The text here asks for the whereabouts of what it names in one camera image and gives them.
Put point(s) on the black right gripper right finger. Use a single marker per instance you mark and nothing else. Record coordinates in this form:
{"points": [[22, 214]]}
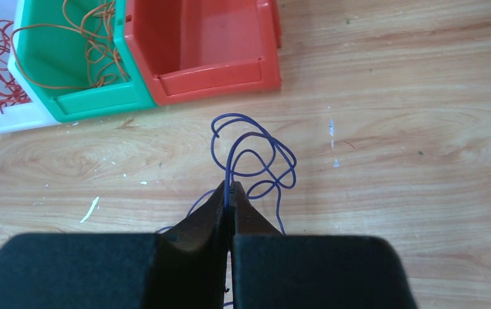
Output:
{"points": [[273, 270]]}

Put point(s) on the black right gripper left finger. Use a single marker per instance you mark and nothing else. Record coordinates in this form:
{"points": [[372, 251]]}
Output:
{"points": [[183, 267]]}

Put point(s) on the red plastic bin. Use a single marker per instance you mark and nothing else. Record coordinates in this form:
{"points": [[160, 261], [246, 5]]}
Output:
{"points": [[189, 50]]}

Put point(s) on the green plastic bin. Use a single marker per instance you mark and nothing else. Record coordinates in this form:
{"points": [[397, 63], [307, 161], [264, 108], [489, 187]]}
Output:
{"points": [[73, 57]]}

